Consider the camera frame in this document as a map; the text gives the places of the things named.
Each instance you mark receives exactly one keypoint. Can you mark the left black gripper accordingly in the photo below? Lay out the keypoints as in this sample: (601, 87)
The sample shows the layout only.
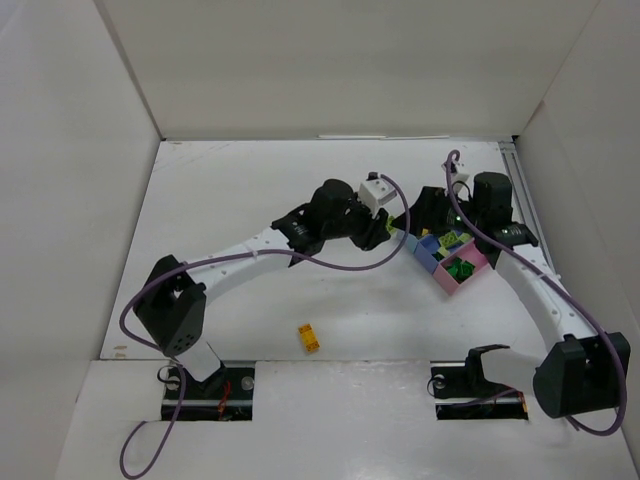
(373, 231)

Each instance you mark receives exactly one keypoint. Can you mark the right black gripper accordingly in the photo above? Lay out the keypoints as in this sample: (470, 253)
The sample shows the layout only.
(430, 209)

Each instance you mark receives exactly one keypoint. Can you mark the small green lego brick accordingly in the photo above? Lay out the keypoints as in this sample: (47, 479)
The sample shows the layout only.
(465, 270)

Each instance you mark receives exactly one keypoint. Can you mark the green lego brick studs up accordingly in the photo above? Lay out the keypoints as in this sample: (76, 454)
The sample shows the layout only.
(453, 271)

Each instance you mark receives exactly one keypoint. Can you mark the orange long lego brick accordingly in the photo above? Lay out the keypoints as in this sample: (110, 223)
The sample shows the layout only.
(308, 338)

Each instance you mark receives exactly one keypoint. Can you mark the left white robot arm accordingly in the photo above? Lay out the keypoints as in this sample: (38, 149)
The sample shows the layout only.
(172, 303)

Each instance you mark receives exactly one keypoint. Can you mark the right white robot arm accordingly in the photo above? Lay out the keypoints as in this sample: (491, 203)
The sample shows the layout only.
(585, 367)

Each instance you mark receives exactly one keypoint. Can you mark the pink container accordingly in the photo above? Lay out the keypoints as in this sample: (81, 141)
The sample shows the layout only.
(471, 254)

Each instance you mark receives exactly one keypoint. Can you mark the blue container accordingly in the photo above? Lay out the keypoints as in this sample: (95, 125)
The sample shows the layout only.
(411, 241)

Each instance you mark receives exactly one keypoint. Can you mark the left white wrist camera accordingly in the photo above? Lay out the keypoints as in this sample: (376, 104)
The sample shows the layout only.
(375, 193)

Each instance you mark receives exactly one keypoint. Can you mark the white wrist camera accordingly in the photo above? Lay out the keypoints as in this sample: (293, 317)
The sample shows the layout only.
(375, 193)
(455, 170)

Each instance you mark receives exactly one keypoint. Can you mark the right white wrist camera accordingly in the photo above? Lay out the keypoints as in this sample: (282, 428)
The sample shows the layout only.
(455, 170)

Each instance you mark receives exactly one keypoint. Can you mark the aluminium rail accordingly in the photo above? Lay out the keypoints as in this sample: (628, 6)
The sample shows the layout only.
(522, 195)

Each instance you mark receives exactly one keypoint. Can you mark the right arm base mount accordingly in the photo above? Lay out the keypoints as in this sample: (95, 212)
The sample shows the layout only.
(462, 391)

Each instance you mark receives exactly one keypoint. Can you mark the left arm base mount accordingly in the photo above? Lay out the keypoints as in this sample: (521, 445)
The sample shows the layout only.
(231, 399)

